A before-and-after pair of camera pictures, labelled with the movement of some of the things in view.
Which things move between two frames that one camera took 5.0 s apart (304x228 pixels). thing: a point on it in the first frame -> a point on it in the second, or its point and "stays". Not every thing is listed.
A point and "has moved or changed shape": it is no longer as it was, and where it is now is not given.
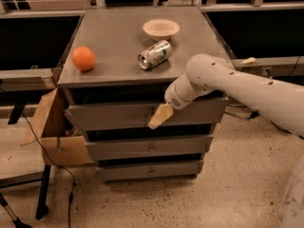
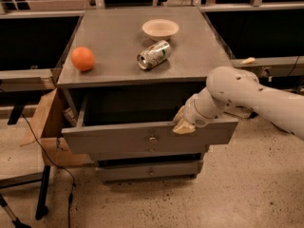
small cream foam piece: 248,61 stays
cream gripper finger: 162,113 -> 183,127
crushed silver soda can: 155,55 stays
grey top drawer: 114,116 has moved or changed shape
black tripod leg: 18,222 stays
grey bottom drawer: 173,173 stays
